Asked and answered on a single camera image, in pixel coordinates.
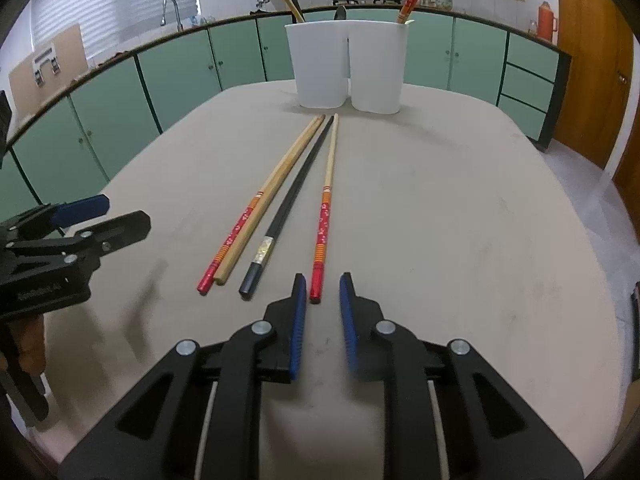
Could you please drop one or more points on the green lower kitchen cabinets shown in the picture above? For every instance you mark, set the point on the green lower kitchen cabinets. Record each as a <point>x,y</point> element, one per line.
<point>175,80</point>

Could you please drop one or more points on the metal kettle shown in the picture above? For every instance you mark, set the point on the metal kettle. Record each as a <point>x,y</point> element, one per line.
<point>261,5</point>

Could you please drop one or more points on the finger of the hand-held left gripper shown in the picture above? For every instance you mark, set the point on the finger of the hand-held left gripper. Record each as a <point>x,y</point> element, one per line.
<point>80,210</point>
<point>120,232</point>

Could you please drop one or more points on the metal kitchen faucet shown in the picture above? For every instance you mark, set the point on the metal kitchen faucet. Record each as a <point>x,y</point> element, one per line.
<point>172,10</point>

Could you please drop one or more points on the wooden door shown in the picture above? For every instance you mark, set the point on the wooden door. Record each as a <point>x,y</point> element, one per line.
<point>600,60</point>

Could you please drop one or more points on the white two-compartment utensil holder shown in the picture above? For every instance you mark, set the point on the white two-compartment utensil holder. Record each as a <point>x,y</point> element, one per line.
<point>350,65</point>

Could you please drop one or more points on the orange thermos flask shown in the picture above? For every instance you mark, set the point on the orange thermos flask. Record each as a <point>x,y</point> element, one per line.
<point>546,22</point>

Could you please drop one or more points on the small glass jar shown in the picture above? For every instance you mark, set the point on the small glass jar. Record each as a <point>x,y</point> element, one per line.
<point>532,27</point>

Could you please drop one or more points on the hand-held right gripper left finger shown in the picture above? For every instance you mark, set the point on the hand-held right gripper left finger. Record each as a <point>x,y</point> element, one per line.
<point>297,325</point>

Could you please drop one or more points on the white window blind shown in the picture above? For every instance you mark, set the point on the white window blind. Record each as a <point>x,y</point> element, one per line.
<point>125,5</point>

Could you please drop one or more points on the person's left hand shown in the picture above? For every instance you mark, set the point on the person's left hand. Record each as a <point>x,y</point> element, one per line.
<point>30,345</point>

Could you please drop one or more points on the brown cardboard box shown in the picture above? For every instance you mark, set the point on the brown cardboard box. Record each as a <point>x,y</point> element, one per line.
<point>30,80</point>

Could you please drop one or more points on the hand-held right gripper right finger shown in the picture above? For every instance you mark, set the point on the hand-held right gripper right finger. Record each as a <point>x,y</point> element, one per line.
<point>347,325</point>

